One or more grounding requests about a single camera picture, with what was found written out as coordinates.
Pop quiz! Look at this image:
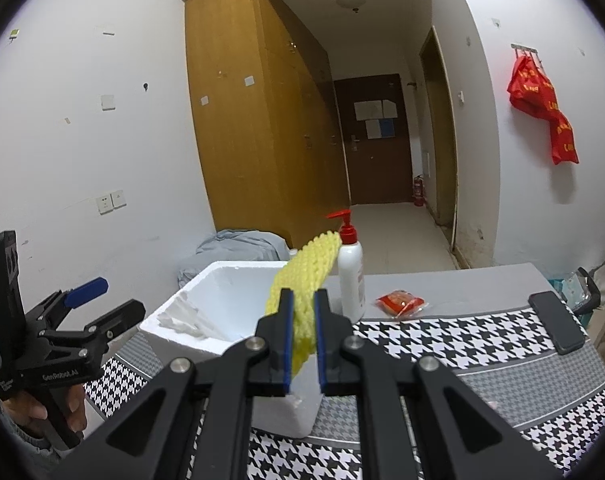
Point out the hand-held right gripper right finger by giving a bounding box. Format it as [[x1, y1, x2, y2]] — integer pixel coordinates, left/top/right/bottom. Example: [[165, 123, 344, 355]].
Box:
[[313, 287, 568, 480]]

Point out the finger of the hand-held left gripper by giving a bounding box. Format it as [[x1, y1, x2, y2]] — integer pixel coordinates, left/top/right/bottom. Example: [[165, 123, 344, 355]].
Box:
[[47, 299, 146, 356], [32, 277, 109, 328]]

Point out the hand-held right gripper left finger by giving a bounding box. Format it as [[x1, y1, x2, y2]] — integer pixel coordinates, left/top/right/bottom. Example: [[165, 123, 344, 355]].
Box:
[[50, 287, 296, 480]]

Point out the white foam box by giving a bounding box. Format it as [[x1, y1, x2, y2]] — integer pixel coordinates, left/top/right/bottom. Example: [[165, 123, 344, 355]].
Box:
[[139, 260, 328, 438]]

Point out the yellow foam fruit net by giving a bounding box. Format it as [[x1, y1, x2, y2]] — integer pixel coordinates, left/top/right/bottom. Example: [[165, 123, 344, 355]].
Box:
[[265, 231, 342, 376]]

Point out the person's left hand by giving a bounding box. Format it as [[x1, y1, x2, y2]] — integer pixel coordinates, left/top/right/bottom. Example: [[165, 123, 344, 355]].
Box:
[[7, 384, 88, 441]]

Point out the white pump bottle red cap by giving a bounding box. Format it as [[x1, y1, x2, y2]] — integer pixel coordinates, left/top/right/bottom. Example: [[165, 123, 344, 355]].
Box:
[[327, 210, 366, 325]]

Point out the red snack packet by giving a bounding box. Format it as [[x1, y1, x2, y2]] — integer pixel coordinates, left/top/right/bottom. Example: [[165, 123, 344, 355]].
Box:
[[375, 290, 427, 318]]

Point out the grey bedding pile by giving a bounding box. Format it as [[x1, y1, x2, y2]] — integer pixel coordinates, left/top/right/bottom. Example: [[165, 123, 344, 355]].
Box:
[[177, 230, 289, 291]]

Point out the houndstooth tablecloth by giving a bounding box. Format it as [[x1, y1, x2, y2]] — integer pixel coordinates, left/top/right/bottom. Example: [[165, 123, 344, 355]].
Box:
[[82, 262, 605, 480]]

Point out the dark brown entrance door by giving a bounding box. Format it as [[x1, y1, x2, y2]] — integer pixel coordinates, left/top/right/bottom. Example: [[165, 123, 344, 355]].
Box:
[[333, 74, 413, 206]]

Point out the wooden wardrobe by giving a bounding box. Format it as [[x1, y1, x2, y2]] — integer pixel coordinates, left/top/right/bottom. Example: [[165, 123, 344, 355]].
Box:
[[184, 0, 351, 250]]

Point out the black smartphone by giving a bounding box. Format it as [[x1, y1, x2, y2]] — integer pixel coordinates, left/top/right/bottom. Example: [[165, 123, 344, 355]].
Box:
[[529, 291, 587, 356]]

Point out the red plastic bag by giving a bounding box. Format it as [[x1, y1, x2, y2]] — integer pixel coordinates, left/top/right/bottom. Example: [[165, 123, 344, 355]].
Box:
[[550, 110, 580, 166], [507, 55, 556, 118]]

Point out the black handled basket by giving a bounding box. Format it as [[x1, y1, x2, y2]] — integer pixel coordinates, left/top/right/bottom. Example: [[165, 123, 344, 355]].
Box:
[[547, 266, 602, 316]]

